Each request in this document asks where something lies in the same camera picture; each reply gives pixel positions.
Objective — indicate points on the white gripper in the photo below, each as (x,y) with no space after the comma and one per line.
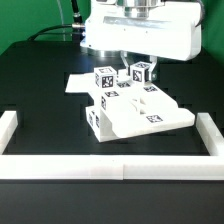
(158,28)

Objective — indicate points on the white chair back frame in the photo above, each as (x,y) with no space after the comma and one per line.
(136,110)

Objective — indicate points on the white marker sheet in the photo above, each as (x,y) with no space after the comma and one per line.
(81,83)

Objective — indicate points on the white U-shaped fence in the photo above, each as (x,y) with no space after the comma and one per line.
(118,167)

